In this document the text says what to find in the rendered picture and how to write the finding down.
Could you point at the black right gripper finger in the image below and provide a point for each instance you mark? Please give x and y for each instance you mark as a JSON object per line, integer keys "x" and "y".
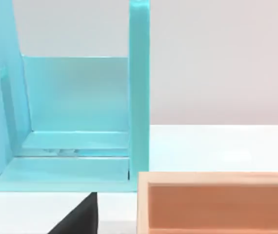
{"x": 85, "y": 217}

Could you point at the light blue rack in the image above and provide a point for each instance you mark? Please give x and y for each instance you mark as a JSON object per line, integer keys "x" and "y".
{"x": 75, "y": 97}

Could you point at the shallow salmon-coloured box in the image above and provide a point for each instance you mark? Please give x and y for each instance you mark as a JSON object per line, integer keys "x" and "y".
{"x": 217, "y": 204}

